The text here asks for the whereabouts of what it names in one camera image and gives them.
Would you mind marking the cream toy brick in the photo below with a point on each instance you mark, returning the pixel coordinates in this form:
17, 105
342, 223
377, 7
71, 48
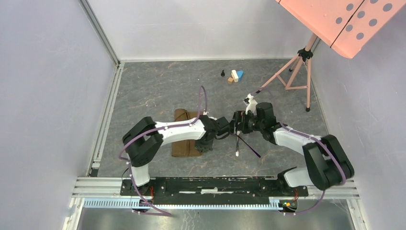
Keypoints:
234, 75

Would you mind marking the purple spoon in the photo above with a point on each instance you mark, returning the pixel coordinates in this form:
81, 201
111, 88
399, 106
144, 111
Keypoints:
254, 151

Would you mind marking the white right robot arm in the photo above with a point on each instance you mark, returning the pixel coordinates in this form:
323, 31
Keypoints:
326, 163

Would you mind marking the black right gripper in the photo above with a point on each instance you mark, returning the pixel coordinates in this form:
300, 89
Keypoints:
240, 116

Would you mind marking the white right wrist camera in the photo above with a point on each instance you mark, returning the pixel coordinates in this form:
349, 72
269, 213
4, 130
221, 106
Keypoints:
250, 103

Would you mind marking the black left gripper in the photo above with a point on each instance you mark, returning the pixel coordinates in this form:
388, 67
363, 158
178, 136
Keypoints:
204, 148

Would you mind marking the pink tripod stand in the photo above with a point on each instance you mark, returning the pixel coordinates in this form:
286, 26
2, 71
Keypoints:
302, 58

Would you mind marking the silver fork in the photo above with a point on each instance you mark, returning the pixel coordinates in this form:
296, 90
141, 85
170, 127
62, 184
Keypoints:
237, 144

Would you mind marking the pink perforated stand board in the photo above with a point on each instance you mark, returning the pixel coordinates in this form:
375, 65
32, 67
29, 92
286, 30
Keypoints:
344, 25

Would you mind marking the blue wooden triangle block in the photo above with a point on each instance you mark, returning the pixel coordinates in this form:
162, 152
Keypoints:
240, 74

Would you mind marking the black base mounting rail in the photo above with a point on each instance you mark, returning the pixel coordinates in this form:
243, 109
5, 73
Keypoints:
213, 190

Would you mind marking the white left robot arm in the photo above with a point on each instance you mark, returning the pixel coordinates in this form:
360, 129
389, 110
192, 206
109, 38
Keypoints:
142, 142

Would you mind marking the small tan wooden cube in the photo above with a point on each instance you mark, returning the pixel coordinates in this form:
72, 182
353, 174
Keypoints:
230, 80

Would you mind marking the brown cloth napkin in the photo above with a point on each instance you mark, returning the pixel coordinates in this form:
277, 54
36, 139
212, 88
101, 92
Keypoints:
184, 148

